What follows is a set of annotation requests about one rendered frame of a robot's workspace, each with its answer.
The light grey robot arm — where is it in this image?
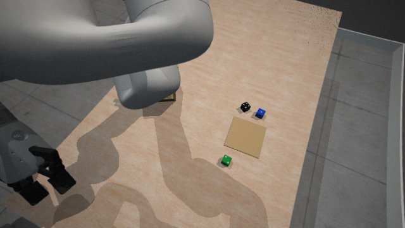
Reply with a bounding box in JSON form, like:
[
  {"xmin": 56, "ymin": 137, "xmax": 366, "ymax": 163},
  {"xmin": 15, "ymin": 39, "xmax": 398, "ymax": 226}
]
[{"xmin": 0, "ymin": 0, "xmax": 214, "ymax": 110}]

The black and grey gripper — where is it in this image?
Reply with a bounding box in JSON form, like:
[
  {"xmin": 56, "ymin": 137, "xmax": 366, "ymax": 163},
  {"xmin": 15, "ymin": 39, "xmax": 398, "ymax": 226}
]
[{"xmin": 0, "ymin": 120, "xmax": 76, "ymax": 206}]

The black die with white pips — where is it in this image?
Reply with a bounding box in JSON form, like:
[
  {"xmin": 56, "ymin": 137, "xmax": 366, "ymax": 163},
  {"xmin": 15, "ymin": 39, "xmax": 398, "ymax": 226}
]
[{"xmin": 240, "ymin": 102, "xmax": 251, "ymax": 112}]

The green die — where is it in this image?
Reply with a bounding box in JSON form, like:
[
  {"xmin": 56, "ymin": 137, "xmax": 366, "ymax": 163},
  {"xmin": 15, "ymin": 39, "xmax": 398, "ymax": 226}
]
[{"xmin": 221, "ymin": 155, "xmax": 232, "ymax": 167}]

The tan flat mat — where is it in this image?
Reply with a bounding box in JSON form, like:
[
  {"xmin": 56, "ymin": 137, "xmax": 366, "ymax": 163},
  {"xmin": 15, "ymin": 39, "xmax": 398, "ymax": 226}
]
[{"xmin": 224, "ymin": 116, "xmax": 266, "ymax": 158}]

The blue die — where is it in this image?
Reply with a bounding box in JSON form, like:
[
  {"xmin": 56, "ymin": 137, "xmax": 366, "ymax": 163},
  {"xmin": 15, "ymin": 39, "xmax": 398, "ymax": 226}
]
[{"xmin": 255, "ymin": 108, "xmax": 266, "ymax": 119}]

